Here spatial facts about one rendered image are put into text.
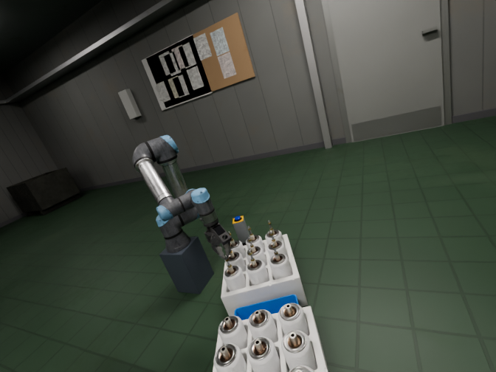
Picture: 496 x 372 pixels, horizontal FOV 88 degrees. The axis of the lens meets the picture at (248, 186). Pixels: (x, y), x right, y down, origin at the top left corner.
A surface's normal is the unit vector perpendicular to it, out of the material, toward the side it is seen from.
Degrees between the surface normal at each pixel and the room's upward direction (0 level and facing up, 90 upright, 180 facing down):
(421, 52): 90
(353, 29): 90
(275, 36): 90
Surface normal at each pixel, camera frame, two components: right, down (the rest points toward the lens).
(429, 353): -0.29, -0.90
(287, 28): -0.38, 0.43
